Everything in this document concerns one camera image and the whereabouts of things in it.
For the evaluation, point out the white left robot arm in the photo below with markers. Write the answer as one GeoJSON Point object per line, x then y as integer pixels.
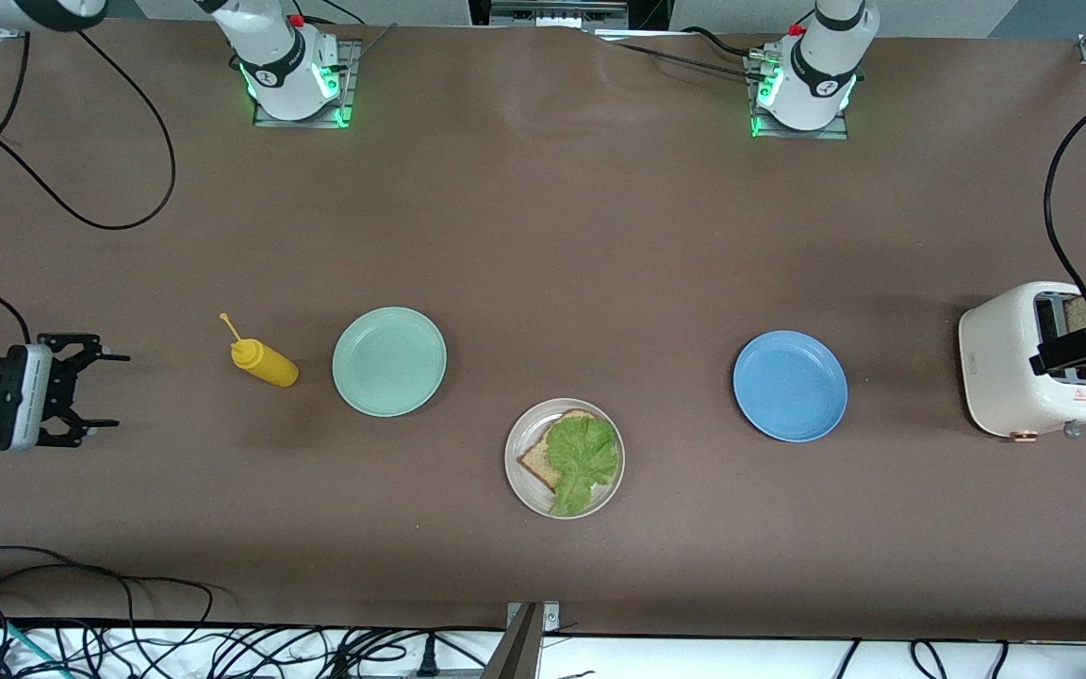
{"type": "Point", "coordinates": [821, 66]}

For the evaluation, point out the aluminium post profile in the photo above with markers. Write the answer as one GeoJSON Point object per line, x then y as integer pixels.
{"type": "Point", "coordinates": [519, 651]}

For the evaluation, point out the blue plate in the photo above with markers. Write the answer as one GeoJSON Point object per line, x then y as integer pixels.
{"type": "Point", "coordinates": [790, 387]}

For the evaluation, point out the beige plate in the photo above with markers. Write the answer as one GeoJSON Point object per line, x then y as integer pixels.
{"type": "Point", "coordinates": [524, 492]}

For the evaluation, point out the black equipment rack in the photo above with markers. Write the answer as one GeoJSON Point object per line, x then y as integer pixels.
{"type": "Point", "coordinates": [647, 11]}

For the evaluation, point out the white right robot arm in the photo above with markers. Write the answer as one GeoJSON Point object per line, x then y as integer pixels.
{"type": "Point", "coordinates": [279, 61]}

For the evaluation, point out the yellow mustard squeeze bottle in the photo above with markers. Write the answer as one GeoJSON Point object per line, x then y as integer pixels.
{"type": "Point", "coordinates": [270, 366]}

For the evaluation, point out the white toaster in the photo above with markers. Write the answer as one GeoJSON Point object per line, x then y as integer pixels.
{"type": "Point", "coordinates": [1000, 368]}

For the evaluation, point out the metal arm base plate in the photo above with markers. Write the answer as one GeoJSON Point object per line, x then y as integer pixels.
{"type": "Point", "coordinates": [347, 85]}
{"type": "Point", "coordinates": [802, 135]}

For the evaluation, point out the green lettuce leaf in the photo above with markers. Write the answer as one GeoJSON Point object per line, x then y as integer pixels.
{"type": "Point", "coordinates": [585, 457]}

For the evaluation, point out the green plate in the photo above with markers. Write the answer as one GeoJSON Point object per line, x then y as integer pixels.
{"type": "Point", "coordinates": [389, 362]}

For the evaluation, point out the black power plug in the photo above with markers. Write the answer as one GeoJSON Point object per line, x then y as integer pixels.
{"type": "Point", "coordinates": [428, 660]}

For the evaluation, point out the metal corner bracket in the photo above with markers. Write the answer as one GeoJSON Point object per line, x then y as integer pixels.
{"type": "Point", "coordinates": [551, 618]}

